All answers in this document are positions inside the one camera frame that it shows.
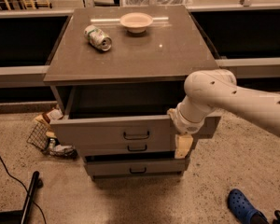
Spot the wire basket with snacks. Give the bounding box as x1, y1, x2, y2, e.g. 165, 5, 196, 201
27, 105, 77, 160

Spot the grey drawer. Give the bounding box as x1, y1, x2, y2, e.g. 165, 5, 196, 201
49, 83, 222, 147
77, 142, 175, 156
85, 159, 189, 176

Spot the grey drawer cabinet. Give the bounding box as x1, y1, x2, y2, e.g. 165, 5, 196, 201
44, 6, 217, 165

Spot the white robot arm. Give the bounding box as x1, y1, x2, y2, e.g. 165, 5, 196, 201
167, 69, 280, 159

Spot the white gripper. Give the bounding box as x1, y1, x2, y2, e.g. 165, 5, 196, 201
167, 108, 204, 159

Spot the grey top drawer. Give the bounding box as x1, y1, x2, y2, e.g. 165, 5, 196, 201
49, 83, 222, 147

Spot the black cable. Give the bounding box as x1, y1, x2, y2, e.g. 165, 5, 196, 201
0, 137, 47, 224

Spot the white bowl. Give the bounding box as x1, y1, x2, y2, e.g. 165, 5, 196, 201
119, 12, 153, 34

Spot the blue clog shoe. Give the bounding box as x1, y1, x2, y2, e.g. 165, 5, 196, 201
227, 189, 269, 224

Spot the grey bottom drawer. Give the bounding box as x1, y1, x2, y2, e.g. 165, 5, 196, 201
85, 159, 189, 176

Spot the grey middle drawer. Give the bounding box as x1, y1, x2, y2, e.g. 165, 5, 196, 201
77, 142, 175, 156

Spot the crushed green soda can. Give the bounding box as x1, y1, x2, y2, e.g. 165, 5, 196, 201
84, 25, 112, 51

